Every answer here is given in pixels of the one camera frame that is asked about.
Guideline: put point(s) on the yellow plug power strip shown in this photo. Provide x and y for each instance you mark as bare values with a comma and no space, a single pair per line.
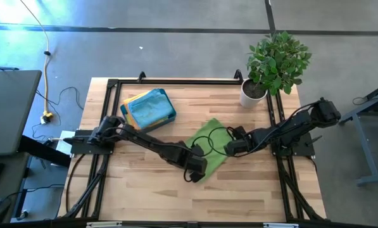
46,116

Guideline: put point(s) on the teal plastic bin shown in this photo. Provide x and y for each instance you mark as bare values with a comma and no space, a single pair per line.
173,115

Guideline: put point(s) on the grass green microfiber towel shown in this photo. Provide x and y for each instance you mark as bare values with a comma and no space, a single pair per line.
214,142

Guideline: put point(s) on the blue microfiber towel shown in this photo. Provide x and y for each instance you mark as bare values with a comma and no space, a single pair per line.
150,107

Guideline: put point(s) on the orange microfiber towel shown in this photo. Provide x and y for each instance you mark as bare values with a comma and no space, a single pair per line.
127,103

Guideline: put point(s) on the white ribbed plant pot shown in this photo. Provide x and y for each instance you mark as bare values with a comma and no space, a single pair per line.
246,100

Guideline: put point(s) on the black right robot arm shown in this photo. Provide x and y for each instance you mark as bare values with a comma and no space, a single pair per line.
296,126

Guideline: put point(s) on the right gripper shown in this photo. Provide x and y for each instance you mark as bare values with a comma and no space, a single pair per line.
249,141

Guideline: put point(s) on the green leafy plant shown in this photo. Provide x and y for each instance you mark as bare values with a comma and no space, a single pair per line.
277,60

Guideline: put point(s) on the black angled beam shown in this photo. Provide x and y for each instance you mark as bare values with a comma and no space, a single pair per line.
46,152

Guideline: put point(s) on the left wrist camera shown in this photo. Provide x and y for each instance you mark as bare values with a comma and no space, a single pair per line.
197,150

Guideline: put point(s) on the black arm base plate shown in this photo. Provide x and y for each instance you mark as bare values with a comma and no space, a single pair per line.
81,147
306,147

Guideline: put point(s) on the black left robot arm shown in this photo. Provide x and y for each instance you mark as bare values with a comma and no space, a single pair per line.
144,141

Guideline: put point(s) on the black aluminium table frame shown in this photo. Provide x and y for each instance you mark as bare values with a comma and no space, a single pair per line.
192,81

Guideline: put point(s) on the white power box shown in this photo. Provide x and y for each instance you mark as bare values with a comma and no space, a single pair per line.
63,146

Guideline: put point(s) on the dark grey desk top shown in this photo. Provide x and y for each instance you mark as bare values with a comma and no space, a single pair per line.
11,111

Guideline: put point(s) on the silver frame bracket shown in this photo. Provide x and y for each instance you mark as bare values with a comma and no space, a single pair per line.
104,224
281,225

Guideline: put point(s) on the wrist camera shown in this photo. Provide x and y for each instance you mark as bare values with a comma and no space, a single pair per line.
197,150
236,147

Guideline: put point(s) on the grey desk with keyboard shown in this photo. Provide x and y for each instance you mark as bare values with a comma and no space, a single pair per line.
14,171

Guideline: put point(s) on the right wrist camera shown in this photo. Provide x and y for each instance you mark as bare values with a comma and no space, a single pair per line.
236,147

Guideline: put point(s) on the grey metal stand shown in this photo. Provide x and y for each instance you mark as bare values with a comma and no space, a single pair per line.
364,145

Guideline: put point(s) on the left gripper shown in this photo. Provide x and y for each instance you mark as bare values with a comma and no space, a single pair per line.
192,161

